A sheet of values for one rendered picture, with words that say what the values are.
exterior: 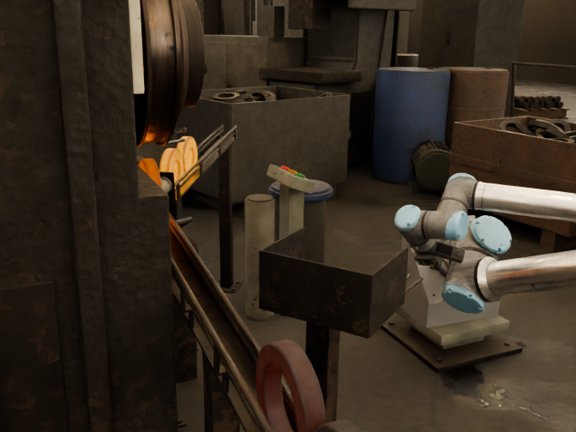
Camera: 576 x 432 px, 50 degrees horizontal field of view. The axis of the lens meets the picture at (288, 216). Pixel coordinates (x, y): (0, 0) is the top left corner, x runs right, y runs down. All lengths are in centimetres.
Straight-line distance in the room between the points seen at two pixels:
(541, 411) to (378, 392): 52
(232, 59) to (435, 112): 198
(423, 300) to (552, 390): 53
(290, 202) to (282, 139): 151
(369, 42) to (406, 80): 80
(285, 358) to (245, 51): 501
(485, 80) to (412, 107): 65
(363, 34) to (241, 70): 115
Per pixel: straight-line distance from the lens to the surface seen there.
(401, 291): 142
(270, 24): 561
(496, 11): 649
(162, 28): 144
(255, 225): 249
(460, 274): 217
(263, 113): 393
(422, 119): 496
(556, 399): 235
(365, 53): 555
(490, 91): 526
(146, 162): 166
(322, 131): 427
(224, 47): 599
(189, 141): 227
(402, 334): 255
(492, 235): 226
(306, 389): 85
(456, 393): 227
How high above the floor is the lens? 118
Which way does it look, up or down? 17 degrees down
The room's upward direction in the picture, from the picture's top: 1 degrees clockwise
